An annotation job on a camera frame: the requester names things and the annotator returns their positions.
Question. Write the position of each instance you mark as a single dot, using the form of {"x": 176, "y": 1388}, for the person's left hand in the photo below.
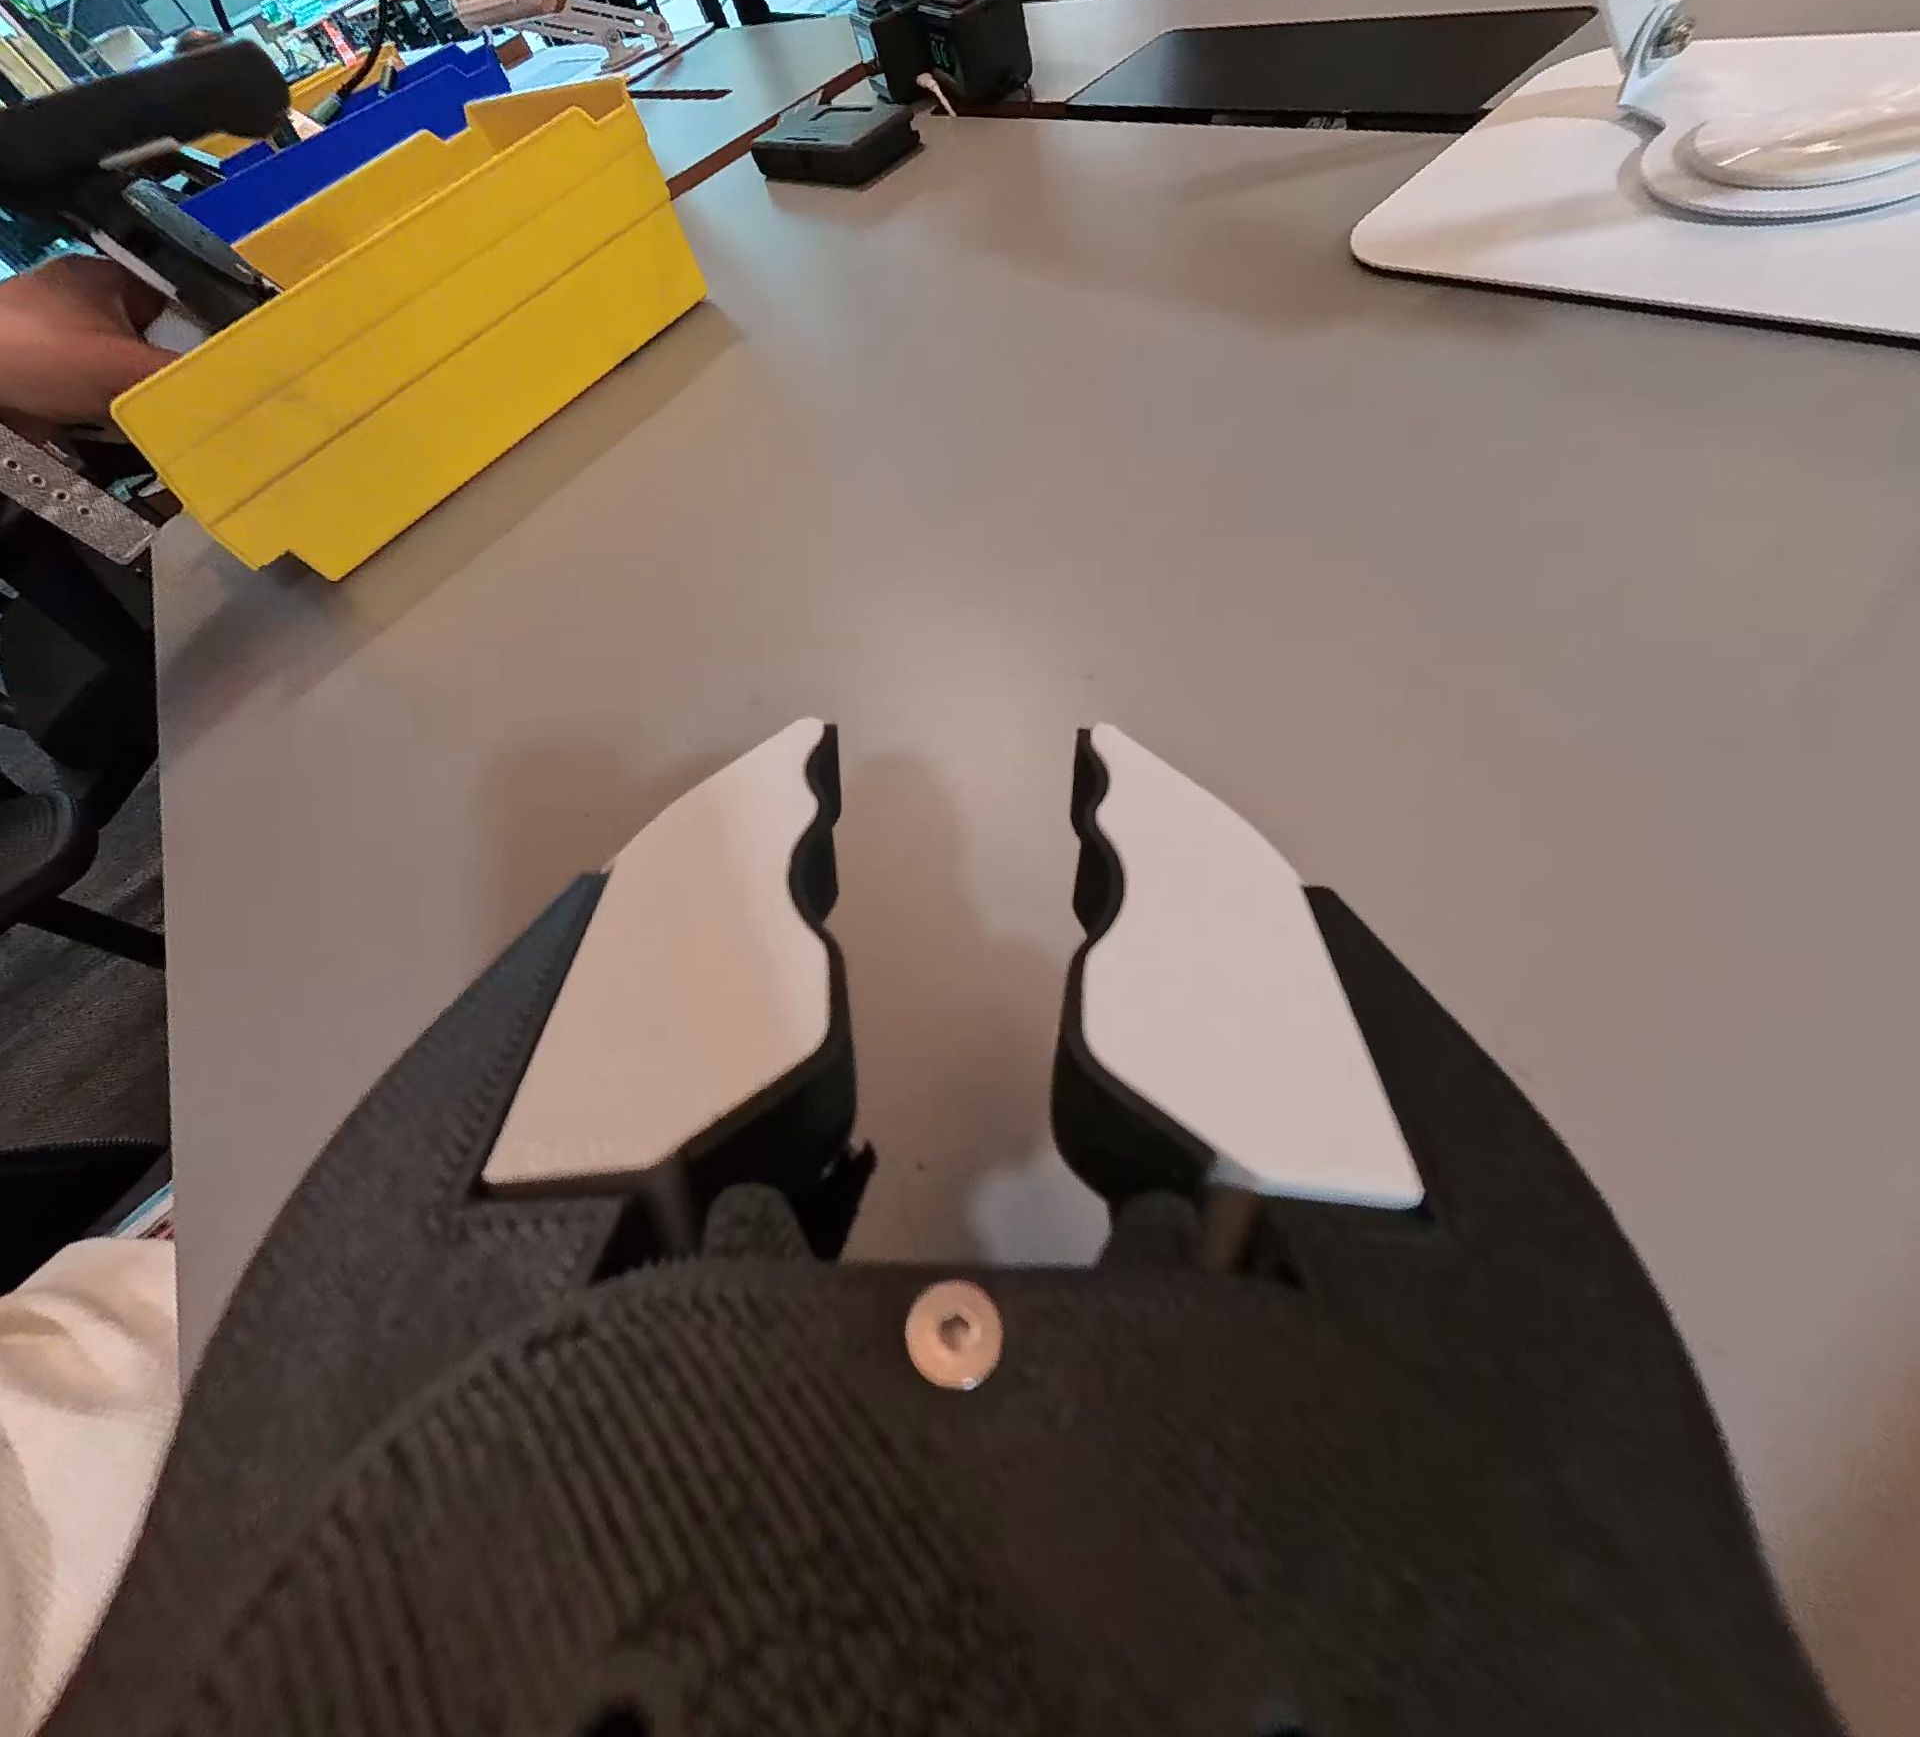
{"x": 61, "y": 342}

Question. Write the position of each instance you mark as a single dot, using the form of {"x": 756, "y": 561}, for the black battery charger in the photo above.
{"x": 974, "y": 43}
{"x": 884, "y": 43}

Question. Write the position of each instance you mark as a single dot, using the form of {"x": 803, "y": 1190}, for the black flat box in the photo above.
{"x": 832, "y": 140}

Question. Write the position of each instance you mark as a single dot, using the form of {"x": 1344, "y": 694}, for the white folding stand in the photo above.
{"x": 601, "y": 20}

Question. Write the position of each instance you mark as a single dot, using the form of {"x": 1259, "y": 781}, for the yellow plastic bin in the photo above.
{"x": 451, "y": 312}

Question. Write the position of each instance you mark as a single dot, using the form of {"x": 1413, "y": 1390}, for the white tablet stand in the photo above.
{"x": 1500, "y": 222}

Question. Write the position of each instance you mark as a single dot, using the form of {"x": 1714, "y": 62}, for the black desk mat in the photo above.
{"x": 1321, "y": 64}

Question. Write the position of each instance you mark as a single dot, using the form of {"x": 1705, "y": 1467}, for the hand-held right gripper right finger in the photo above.
{"x": 1245, "y": 1003}

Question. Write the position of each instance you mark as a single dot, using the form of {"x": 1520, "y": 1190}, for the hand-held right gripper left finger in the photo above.
{"x": 674, "y": 987}

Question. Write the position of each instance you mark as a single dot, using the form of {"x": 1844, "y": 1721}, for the blue plastic bin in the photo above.
{"x": 360, "y": 154}

